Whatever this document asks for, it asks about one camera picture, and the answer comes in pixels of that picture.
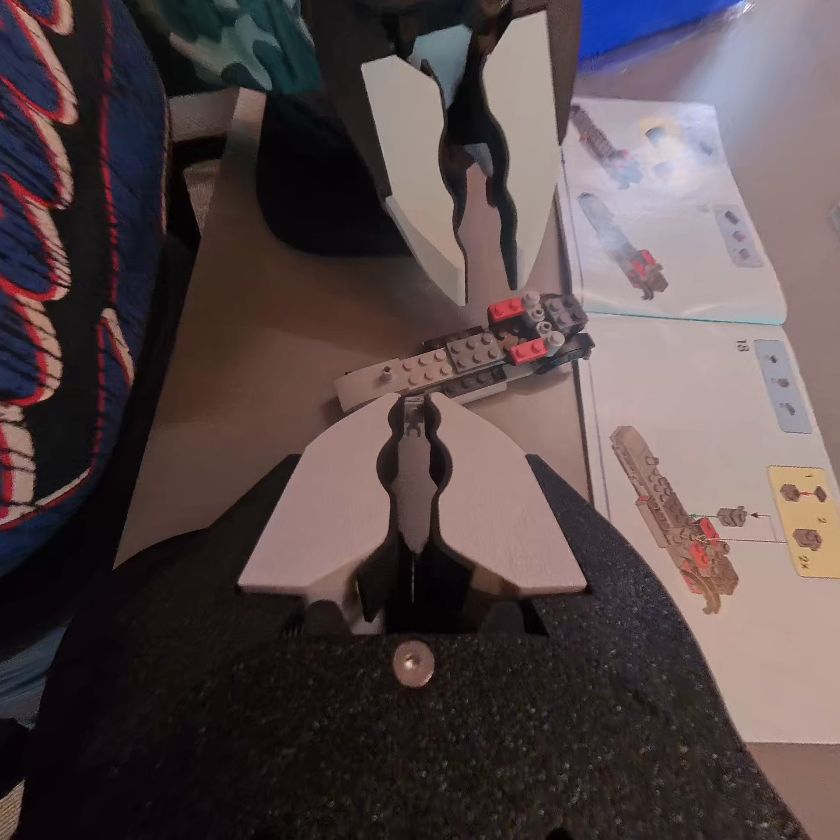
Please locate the small grey clip brick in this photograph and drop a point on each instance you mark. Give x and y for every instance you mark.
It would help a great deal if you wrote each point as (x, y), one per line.
(413, 420)

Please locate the person's left forearm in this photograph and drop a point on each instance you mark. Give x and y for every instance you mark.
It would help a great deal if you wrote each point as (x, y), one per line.
(249, 39)

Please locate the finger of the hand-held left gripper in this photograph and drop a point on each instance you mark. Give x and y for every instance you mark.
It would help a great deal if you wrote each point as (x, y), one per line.
(413, 170)
(535, 144)

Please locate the grey red toy brick model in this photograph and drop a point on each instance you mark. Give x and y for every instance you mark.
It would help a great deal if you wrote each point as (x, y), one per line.
(426, 371)

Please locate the large blue plastic bin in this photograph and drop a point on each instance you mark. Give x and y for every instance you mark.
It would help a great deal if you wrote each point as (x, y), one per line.
(630, 26)

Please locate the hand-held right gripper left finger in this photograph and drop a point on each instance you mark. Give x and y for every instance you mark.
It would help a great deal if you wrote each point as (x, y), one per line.
(315, 512)

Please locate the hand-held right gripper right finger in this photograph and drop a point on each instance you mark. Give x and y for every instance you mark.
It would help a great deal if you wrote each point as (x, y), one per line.
(505, 512)

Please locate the open instruction booklet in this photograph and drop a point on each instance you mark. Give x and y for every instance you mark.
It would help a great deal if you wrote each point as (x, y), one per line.
(689, 407)

